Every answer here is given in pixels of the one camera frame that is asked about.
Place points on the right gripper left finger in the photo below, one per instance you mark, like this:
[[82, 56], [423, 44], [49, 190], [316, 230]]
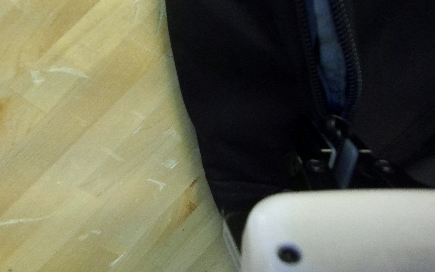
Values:
[[315, 166]]

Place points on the black backpack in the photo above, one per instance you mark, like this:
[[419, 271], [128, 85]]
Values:
[[240, 94]]

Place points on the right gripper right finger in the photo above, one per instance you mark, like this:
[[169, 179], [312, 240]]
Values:
[[381, 166]]

